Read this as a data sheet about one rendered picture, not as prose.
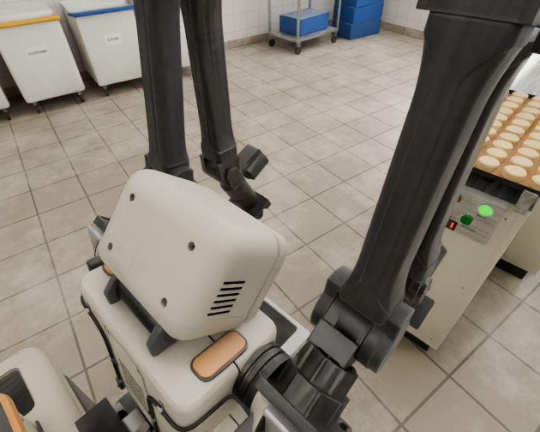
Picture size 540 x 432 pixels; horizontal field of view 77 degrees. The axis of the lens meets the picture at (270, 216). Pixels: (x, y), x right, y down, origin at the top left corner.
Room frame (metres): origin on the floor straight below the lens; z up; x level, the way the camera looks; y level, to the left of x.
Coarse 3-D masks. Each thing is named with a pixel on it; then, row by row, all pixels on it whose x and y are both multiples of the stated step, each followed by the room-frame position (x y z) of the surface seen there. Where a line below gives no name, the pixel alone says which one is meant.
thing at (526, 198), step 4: (524, 192) 0.63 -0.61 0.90; (528, 192) 0.62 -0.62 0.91; (520, 196) 0.63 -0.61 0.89; (524, 196) 0.63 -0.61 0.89; (528, 196) 0.62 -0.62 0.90; (532, 196) 0.62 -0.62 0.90; (536, 196) 0.61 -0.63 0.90; (520, 200) 0.63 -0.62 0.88; (524, 200) 0.63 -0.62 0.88; (528, 200) 0.62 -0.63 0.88; (532, 200) 0.61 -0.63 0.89; (516, 204) 0.63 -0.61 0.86; (520, 204) 0.63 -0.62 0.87; (524, 204) 0.62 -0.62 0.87; (528, 204) 0.62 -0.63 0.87; (516, 208) 0.63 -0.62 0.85; (520, 208) 0.62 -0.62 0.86; (524, 208) 0.62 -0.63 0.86; (528, 208) 0.62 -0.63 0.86; (516, 212) 0.63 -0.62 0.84; (520, 212) 0.62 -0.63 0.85; (524, 212) 0.62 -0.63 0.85
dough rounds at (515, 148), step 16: (512, 96) 1.15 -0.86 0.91; (528, 96) 1.14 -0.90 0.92; (512, 112) 1.01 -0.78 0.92; (528, 112) 1.01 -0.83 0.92; (496, 128) 0.92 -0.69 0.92; (512, 128) 0.91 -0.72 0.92; (528, 128) 0.92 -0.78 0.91; (496, 144) 0.82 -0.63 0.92; (512, 144) 0.84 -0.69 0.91; (528, 144) 0.82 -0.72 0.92; (480, 160) 0.74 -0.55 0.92; (496, 160) 0.74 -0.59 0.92; (512, 160) 0.74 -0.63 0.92; (528, 160) 0.74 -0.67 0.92; (512, 176) 0.68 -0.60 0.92; (528, 176) 0.70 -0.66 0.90
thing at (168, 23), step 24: (144, 0) 0.54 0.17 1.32; (168, 0) 0.55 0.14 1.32; (144, 24) 0.54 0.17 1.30; (168, 24) 0.55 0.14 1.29; (144, 48) 0.54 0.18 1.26; (168, 48) 0.54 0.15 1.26; (144, 72) 0.54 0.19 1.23; (168, 72) 0.54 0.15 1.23; (144, 96) 0.54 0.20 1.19; (168, 96) 0.53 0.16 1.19; (168, 120) 0.52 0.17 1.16; (168, 144) 0.52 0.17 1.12; (144, 168) 0.55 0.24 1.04; (168, 168) 0.50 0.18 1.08
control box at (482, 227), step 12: (468, 192) 0.71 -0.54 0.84; (480, 192) 0.71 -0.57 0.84; (456, 204) 0.72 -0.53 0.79; (468, 204) 0.70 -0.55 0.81; (480, 204) 0.68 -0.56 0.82; (492, 204) 0.67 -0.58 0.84; (504, 204) 0.66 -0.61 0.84; (456, 216) 0.71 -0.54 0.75; (480, 216) 0.67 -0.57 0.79; (492, 216) 0.66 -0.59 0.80; (456, 228) 0.70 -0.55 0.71; (468, 228) 0.68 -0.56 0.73; (480, 228) 0.66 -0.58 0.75; (492, 228) 0.65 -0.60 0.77; (480, 240) 0.65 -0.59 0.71
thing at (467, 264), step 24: (504, 192) 0.71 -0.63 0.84; (504, 216) 0.66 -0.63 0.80; (528, 216) 0.64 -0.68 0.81; (456, 240) 0.71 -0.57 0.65; (504, 240) 0.64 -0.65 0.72; (456, 264) 0.69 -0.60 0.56; (480, 264) 0.65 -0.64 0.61; (432, 288) 0.71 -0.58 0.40; (456, 288) 0.67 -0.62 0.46; (432, 312) 0.69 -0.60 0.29; (456, 312) 0.64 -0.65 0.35; (408, 336) 0.73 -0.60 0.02; (432, 336) 0.66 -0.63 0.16
